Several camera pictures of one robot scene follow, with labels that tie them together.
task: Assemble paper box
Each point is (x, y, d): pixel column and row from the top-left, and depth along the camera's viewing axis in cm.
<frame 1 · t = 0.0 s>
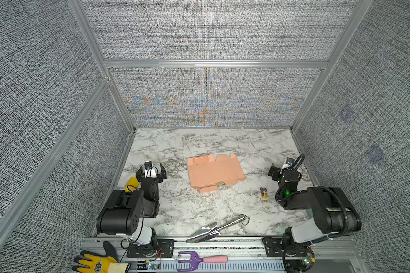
left hand: (153, 163, 88), fingers open
right hand: (282, 161, 91), fingers open
pink paper box: (205, 173, 100), on the table
metal garden trowel: (208, 231, 79), on the table
small brown yellow figurine: (263, 191, 90), point 3 cm above the table
yellow handled tool: (131, 183, 93), point 2 cm above the table

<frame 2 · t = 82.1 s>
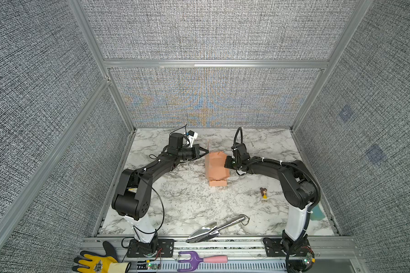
left hand: (211, 150, 85), fingers closed
right hand: (224, 157, 99), fingers closed
pink paper box: (215, 170, 102), on the table
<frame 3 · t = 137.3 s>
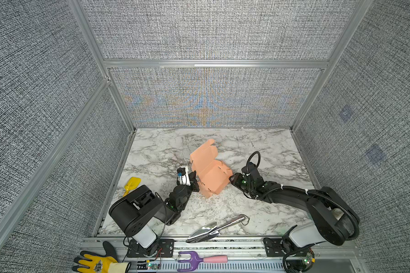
left hand: (199, 171, 85), fingers closed
right hand: (229, 175, 89), fingers open
pink paper box: (212, 174, 96), point 3 cm above the table
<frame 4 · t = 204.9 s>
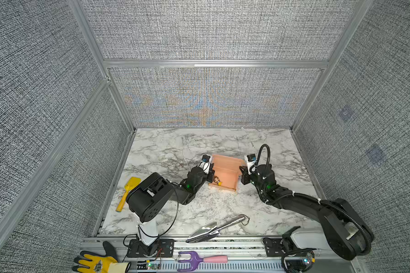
left hand: (216, 163, 90), fingers closed
right hand: (240, 162, 87), fingers closed
pink paper box: (228, 170, 94), point 6 cm above the table
